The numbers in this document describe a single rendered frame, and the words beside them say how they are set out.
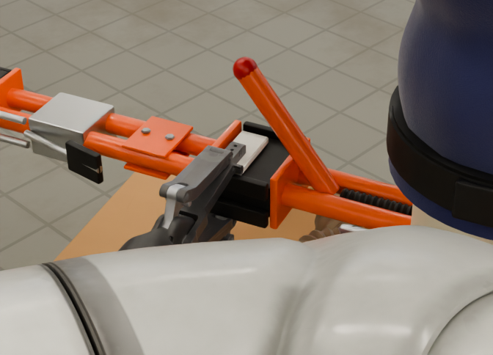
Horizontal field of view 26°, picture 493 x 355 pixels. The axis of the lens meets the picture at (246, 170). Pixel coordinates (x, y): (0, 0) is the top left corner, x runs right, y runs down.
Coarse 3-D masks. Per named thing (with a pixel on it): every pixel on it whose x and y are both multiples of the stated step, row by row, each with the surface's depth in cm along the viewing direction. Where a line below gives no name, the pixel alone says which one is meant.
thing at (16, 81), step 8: (0, 72) 118; (8, 72) 118; (16, 72) 118; (0, 80) 117; (8, 80) 117; (16, 80) 119; (0, 88) 116; (8, 88) 118; (0, 96) 117; (0, 104) 117
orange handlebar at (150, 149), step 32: (32, 96) 117; (128, 128) 112; (160, 128) 110; (192, 128) 110; (128, 160) 108; (160, 160) 107; (192, 160) 106; (288, 192) 102; (320, 192) 101; (384, 192) 102; (384, 224) 98
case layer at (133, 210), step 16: (144, 176) 216; (128, 192) 211; (144, 192) 211; (112, 208) 207; (128, 208) 207; (144, 208) 207; (160, 208) 207; (96, 224) 202; (112, 224) 202; (128, 224) 202; (144, 224) 202; (80, 240) 199; (96, 240) 199; (112, 240) 199; (64, 256) 195; (80, 256) 195
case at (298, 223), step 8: (288, 216) 121; (296, 216) 121; (304, 216) 121; (312, 216) 121; (240, 224) 120; (248, 224) 120; (280, 224) 120; (288, 224) 120; (296, 224) 120; (304, 224) 120; (312, 224) 120; (232, 232) 119; (240, 232) 119; (248, 232) 119; (256, 232) 119; (264, 232) 119; (272, 232) 119; (280, 232) 119; (288, 232) 119; (296, 232) 119; (304, 232) 119; (296, 240) 118
